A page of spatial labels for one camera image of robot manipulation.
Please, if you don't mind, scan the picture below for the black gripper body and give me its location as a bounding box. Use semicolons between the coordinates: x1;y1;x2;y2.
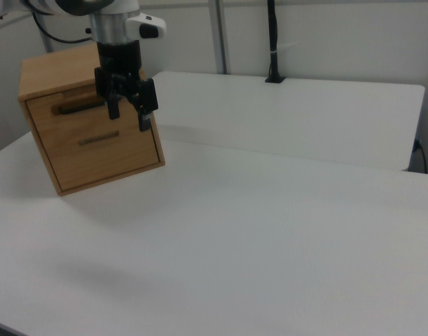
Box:
94;40;146;98

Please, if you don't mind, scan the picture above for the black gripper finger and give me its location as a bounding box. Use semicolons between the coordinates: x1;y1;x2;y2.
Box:
127;74;160;133
106;87;121;120

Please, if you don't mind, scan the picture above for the wooden drawer with dark handle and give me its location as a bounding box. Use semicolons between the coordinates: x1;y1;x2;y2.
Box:
25;75;156;147

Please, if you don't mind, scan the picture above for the wooden drawer cabinet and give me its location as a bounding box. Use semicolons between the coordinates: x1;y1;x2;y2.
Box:
18;45;166;197

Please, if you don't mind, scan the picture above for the black pole with white tie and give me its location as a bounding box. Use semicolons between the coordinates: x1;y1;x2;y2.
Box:
264;0;287;85

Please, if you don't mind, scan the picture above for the dark drawer handle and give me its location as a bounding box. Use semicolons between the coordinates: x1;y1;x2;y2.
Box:
51;100;106;116

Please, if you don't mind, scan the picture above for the brown drawer handle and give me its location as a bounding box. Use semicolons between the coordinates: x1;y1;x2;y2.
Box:
78;130;120;146

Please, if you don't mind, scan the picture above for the wooden drawer with brown handle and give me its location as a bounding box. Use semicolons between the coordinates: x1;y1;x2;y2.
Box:
41;118;165;193

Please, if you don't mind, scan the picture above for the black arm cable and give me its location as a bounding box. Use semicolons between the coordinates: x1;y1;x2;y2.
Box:
30;3;96;45

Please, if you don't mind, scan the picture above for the aluminium frame post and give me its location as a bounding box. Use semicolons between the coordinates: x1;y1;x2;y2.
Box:
207;0;233;76

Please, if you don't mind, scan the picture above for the black wall cable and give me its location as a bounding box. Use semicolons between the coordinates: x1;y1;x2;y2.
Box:
412;138;428;174

